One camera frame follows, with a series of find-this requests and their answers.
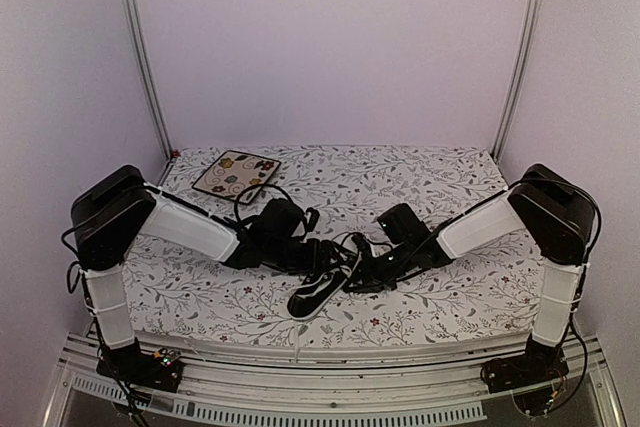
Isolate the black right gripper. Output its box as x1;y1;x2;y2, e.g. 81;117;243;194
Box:
343;241;416;292

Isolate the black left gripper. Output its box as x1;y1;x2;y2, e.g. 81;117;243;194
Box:
266;239;345;277

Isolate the black canvas sneaker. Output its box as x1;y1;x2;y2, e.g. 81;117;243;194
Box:
286;266;354;321

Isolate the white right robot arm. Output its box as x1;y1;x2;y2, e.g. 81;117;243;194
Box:
352;164;602;383

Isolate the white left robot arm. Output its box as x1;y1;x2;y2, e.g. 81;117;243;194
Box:
64;165;332;381

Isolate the square floral ceramic plate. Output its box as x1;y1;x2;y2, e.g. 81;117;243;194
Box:
192;150;282;205

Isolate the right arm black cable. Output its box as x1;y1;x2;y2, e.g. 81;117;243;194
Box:
329;231;451;293

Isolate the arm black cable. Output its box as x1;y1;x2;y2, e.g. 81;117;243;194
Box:
329;231;451;293
233;182;291;228

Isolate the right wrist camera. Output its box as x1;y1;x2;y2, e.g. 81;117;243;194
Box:
351;232;375;260

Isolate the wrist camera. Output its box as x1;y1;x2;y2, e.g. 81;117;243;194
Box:
351;232;375;260
300;207;320;240

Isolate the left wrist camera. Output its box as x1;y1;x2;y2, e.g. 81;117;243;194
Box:
300;207;320;240

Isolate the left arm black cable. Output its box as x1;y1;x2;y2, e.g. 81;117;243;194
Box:
233;182;291;228

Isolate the aluminium front rail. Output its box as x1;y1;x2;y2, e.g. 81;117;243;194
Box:
44;334;621;427

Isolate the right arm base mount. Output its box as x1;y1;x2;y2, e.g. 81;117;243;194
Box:
480;343;588;418

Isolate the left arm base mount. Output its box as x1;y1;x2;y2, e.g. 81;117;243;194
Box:
96;344;184;393

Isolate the right aluminium frame post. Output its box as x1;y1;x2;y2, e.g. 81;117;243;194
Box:
491;0;543;164

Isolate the aluminium frame post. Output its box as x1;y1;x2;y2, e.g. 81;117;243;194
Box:
122;0;174;161
491;0;543;164

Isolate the left aluminium frame post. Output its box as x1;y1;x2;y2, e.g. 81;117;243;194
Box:
122;0;174;161

